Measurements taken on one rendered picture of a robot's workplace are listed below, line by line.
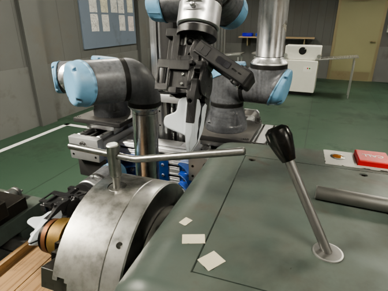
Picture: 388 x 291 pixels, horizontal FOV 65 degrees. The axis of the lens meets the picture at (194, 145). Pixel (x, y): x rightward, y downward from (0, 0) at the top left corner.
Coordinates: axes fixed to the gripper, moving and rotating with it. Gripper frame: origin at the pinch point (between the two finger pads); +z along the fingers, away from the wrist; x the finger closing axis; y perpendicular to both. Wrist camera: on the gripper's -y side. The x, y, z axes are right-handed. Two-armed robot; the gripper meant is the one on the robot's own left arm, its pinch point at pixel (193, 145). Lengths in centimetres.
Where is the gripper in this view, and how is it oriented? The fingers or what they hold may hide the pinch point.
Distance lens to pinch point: 52.9
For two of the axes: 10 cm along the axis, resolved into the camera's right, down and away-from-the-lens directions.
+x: -3.0, -0.4, -9.5
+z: -1.3, 9.9, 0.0
